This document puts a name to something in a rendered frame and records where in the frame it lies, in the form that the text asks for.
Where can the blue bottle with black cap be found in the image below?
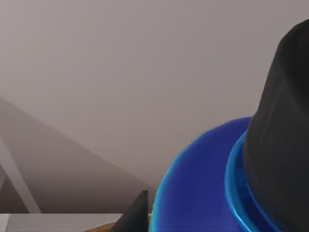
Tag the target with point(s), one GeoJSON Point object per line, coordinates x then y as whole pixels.
{"type": "Point", "coordinates": [217, 181]}

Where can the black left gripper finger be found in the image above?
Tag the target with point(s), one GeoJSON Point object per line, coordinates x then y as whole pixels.
{"type": "Point", "coordinates": [136, 215]}

